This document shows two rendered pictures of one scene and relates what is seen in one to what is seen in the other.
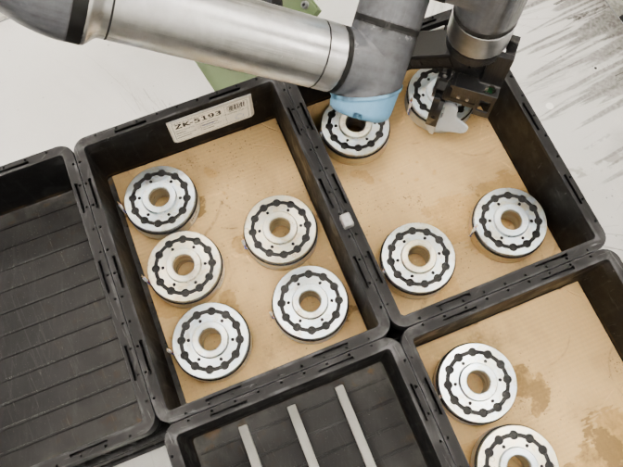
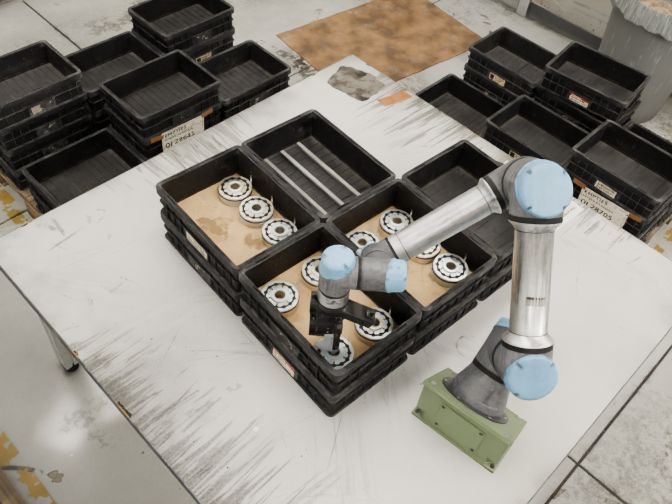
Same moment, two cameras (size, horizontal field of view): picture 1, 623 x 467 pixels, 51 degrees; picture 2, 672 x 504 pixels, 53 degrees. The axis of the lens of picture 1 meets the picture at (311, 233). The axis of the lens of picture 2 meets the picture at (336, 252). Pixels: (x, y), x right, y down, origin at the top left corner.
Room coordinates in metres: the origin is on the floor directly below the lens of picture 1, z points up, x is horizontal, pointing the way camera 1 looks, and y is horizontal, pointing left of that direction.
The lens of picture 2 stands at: (1.31, -0.62, 2.33)
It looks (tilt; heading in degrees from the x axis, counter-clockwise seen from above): 50 degrees down; 154
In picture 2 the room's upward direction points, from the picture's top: 7 degrees clockwise
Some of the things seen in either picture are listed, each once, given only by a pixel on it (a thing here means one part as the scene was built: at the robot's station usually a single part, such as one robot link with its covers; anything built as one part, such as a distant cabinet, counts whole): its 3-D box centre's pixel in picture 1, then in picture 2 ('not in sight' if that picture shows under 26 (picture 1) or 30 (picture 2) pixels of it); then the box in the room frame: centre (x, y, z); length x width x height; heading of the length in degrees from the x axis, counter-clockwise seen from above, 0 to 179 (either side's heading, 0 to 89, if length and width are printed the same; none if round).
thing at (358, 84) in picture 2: not in sight; (354, 81); (-0.71, 0.36, 0.71); 0.22 x 0.19 x 0.01; 24
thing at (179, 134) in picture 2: not in sight; (184, 137); (-0.90, -0.30, 0.41); 0.31 x 0.02 x 0.16; 114
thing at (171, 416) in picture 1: (225, 234); (410, 241); (0.28, 0.11, 0.92); 0.40 x 0.30 x 0.02; 20
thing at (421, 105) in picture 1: (441, 93); (333, 352); (0.52, -0.20, 0.86); 0.10 x 0.10 x 0.01
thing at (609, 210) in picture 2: not in sight; (599, 211); (-0.02, 1.20, 0.41); 0.31 x 0.02 x 0.16; 24
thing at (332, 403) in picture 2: not in sight; (324, 329); (0.38, -0.17, 0.76); 0.40 x 0.30 x 0.12; 20
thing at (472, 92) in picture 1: (472, 66); (327, 311); (0.48, -0.21, 0.99); 0.09 x 0.08 x 0.12; 69
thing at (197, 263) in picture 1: (184, 265); not in sight; (0.26, 0.18, 0.86); 0.05 x 0.05 x 0.01
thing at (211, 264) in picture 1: (184, 266); (423, 244); (0.26, 0.18, 0.86); 0.10 x 0.10 x 0.01
